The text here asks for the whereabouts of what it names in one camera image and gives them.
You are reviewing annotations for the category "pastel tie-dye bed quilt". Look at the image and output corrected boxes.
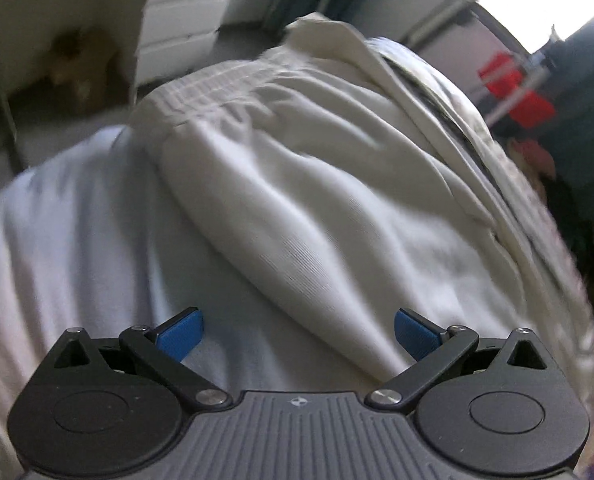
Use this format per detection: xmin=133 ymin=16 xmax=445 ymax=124
xmin=0 ymin=126 xmax=373 ymax=479

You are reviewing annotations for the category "teal curtain right panel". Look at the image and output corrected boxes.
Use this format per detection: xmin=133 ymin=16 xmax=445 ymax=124
xmin=542 ymin=18 xmax=594 ymax=275

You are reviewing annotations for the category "red cloth on stand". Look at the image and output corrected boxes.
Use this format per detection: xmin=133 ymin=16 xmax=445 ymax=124
xmin=478 ymin=52 xmax=556 ymax=129

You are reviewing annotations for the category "pink garment in pile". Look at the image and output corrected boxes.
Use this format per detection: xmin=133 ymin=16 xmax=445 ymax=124
xmin=508 ymin=139 xmax=556 ymax=180

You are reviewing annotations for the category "white zip-up jacket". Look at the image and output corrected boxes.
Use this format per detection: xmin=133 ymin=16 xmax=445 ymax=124
xmin=130 ymin=15 xmax=594 ymax=388

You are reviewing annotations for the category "white drawer unit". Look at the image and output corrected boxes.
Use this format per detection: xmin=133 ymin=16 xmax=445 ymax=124
xmin=134 ymin=0 xmax=230 ymax=87

